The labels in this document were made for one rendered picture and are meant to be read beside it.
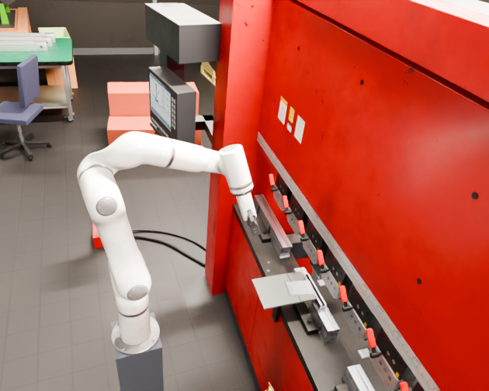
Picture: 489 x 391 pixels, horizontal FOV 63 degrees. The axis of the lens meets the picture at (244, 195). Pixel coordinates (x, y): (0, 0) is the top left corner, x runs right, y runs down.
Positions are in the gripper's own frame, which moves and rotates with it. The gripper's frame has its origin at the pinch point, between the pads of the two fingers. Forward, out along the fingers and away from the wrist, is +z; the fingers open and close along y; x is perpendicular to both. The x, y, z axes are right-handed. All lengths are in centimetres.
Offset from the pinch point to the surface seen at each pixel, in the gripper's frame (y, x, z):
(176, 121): -101, -19, -25
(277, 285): -27, 5, 49
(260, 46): -86, 35, -52
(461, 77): 43, 55, -44
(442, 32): 34, 56, -54
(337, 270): -0.1, 27.7, 31.1
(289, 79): -58, 39, -37
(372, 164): 11.8, 43.3, -14.9
